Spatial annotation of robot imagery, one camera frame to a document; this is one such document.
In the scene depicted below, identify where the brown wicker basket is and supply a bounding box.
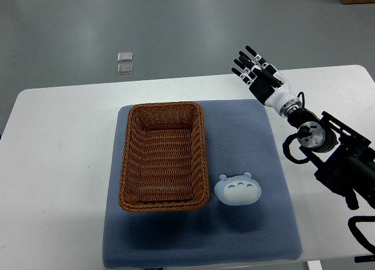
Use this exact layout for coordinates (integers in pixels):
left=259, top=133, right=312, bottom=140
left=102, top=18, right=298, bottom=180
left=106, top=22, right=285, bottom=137
left=118, top=101, right=210, bottom=213

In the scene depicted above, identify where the upper metal floor plate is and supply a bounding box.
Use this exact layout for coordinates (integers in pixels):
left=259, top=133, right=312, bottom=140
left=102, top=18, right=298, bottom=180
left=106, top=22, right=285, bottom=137
left=117, top=52, right=133, bottom=62

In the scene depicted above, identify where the blue plush toy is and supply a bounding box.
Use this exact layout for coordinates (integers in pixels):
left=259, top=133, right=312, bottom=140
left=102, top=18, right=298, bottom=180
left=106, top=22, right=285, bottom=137
left=214, top=172, right=262, bottom=206

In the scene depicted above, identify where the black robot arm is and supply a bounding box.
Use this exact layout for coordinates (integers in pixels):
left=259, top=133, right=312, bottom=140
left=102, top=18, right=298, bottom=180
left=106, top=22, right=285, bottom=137
left=282, top=92, right=374, bottom=210

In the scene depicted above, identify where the blue fabric mat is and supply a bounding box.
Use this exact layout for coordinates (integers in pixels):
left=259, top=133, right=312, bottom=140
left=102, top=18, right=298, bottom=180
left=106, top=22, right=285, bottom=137
left=103, top=100, right=302, bottom=268

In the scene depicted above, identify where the white table leg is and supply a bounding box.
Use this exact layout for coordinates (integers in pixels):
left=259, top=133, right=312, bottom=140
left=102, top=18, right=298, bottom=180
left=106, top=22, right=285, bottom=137
left=306, top=260, right=323, bottom=270

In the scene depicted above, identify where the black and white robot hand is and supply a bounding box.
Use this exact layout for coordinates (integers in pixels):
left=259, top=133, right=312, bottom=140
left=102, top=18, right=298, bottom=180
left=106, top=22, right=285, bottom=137
left=231, top=46, right=303, bottom=118

